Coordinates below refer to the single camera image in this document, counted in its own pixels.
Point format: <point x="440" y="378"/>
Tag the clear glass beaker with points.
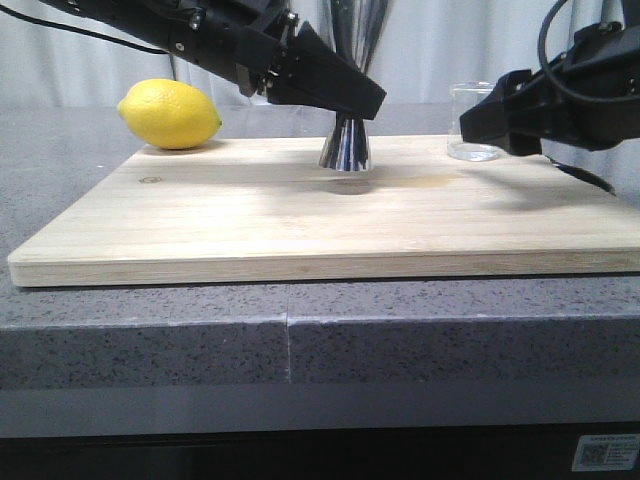
<point x="463" y="97"/>

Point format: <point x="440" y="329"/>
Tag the grey curtain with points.
<point x="53" y="59"/>

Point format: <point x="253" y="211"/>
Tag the wooden cutting board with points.
<point x="263" y="210"/>

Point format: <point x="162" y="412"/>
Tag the white QR label sticker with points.
<point x="606" y="453"/>

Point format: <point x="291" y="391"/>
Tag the steel double jigger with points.
<point x="353" y="30"/>

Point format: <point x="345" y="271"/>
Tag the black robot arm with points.
<point x="203" y="33"/>

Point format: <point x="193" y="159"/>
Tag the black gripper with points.
<point x="587" y="97"/>
<point x="317" y="76"/>

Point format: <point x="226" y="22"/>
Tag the yellow lemon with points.
<point x="168" y="114"/>

